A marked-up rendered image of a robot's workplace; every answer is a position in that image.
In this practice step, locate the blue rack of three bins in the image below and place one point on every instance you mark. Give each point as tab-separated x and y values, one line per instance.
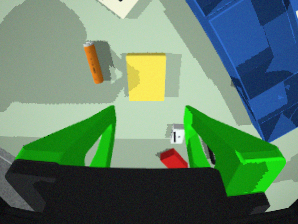
261	37

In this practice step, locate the black aa battery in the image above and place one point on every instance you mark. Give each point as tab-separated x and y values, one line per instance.
212	156

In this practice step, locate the white domino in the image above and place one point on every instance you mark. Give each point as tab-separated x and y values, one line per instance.
120	7

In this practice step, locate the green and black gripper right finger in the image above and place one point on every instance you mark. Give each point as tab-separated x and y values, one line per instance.
246	163

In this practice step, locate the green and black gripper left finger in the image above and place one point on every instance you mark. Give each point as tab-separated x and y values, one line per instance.
69	146

